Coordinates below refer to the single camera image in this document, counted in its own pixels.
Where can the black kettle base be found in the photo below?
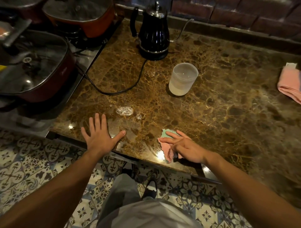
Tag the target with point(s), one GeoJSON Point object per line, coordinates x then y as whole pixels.
{"type": "Point", "coordinates": [154, 56]}

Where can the black gooseneck electric kettle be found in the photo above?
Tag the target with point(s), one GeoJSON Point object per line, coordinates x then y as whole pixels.
{"type": "Point", "coordinates": [154, 30]}

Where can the pink and green cleaning cloth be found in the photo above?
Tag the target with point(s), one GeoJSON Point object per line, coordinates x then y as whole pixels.
{"type": "Point", "coordinates": [166, 148]}

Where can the person's black shoe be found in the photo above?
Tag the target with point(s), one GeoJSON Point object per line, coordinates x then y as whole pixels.
{"type": "Point", "coordinates": [150, 190]}

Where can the large red cooking pot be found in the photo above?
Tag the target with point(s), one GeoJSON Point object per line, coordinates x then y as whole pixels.
{"type": "Point", "coordinates": [53, 81]}

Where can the person's left thumb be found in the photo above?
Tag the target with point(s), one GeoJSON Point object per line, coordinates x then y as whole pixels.
{"type": "Point", "coordinates": [118, 137]}

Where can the person's right hand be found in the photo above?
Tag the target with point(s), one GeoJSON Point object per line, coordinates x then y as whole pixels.
{"type": "Point", "coordinates": [188, 149]}

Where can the glass pot lid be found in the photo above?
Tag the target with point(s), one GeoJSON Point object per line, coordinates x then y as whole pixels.
{"type": "Point", "coordinates": [35, 63]}

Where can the person's right forearm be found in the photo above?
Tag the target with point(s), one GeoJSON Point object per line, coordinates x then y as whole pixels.
{"type": "Point", "coordinates": [254, 195]}

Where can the person's left hand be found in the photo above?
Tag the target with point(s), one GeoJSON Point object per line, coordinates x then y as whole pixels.
{"type": "Point", "coordinates": [100, 141]}

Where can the dark red pot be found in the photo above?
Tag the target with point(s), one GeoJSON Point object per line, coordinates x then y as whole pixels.
{"type": "Point", "coordinates": [21, 9]}

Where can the large white foam patch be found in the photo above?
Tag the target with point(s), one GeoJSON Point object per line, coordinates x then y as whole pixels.
{"type": "Point", "coordinates": [124, 110]}

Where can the person's right thumb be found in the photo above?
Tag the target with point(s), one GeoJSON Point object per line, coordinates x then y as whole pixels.
{"type": "Point", "coordinates": [176, 150]}

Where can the person's right middle finger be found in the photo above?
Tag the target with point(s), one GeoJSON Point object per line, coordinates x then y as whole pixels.
{"type": "Point", "coordinates": [174, 134]}

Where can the steel gas stove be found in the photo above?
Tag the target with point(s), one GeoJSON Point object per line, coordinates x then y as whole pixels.
{"type": "Point", "coordinates": [58, 107]}

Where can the small white foam patch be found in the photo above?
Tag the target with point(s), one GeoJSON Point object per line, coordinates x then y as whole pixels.
{"type": "Point", "coordinates": [139, 116]}

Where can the translucent plastic cup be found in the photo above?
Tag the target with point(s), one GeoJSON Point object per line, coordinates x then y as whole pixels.
{"type": "Point", "coordinates": [182, 81]}

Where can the person's grey trousers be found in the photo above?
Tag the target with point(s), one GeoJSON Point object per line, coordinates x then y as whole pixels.
{"type": "Point", "coordinates": [141, 211]}

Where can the folded pink towel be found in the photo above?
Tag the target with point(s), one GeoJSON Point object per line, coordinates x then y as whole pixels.
{"type": "Point", "coordinates": [290, 83]}

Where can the red frying pan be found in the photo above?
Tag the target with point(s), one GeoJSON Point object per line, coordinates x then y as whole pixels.
{"type": "Point", "coordinates": [94, 21]}

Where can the person's left little finger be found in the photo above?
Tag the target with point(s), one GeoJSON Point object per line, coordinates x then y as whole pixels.
{"type": "Point", "coordinates": [85, 133]}

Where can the person's left forearm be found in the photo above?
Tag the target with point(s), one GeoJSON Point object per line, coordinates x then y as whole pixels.
{"type": "Point", "coordinates": [51, 195]}

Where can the person's left middle finger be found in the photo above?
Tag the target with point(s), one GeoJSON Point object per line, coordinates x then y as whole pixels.
{"type": "Point", "coordinates": [97, 122]}

